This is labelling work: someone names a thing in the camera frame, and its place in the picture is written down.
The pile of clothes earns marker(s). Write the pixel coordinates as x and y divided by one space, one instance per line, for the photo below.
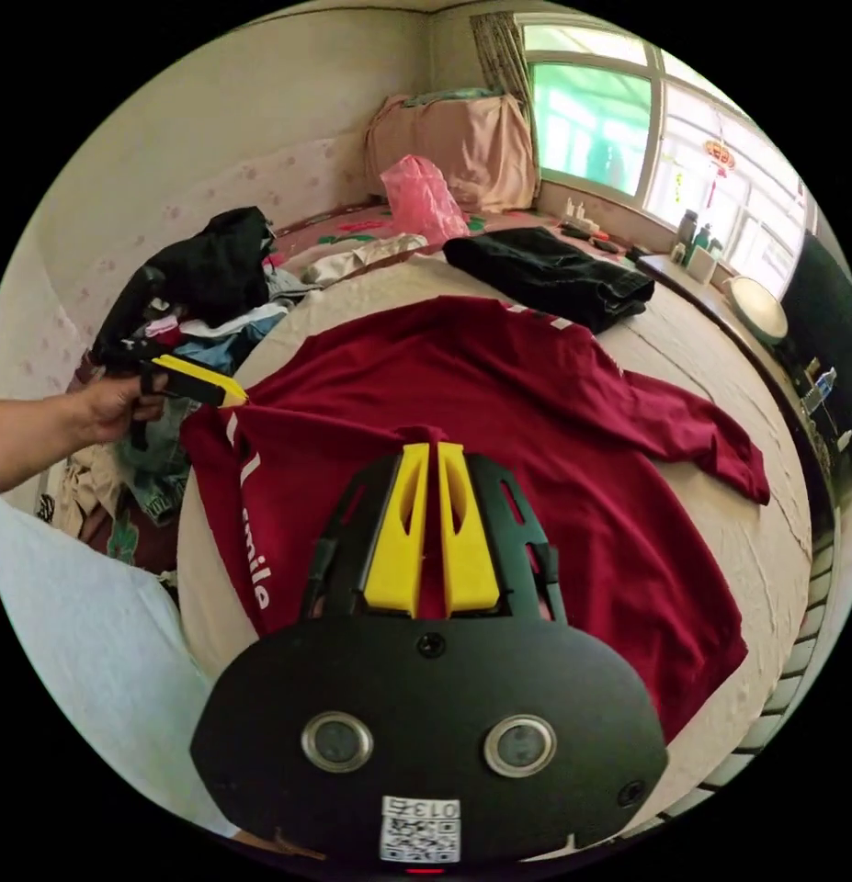
219 289

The pink covered bedding stack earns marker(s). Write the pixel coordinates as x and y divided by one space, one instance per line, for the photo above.
460 145

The window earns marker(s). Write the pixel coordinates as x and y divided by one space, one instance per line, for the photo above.
646 138

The pink plastic bag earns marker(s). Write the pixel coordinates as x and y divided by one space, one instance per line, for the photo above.
422 196

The folded black garment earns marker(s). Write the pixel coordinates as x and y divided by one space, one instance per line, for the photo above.
549 275

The red hanging ornament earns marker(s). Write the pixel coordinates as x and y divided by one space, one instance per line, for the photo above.
719 160

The bed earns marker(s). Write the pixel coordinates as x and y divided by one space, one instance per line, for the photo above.
708 365

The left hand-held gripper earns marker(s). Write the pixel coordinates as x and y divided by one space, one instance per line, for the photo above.
122 348

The person's left hand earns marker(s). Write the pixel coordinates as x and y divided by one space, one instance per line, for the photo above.
108 406

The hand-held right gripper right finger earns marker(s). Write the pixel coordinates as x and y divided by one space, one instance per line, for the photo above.
470 551

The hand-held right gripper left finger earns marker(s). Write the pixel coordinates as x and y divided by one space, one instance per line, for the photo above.
391 544

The patterned curtain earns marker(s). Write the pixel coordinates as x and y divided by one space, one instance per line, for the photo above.
500 58

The red hoodie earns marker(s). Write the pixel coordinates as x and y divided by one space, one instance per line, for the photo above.
508 420

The person's left forearm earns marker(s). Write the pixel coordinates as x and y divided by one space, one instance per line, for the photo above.
26 437

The person's body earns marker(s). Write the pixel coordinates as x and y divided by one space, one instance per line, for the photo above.
81 654

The white basin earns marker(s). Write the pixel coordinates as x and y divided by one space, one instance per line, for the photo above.
756 306

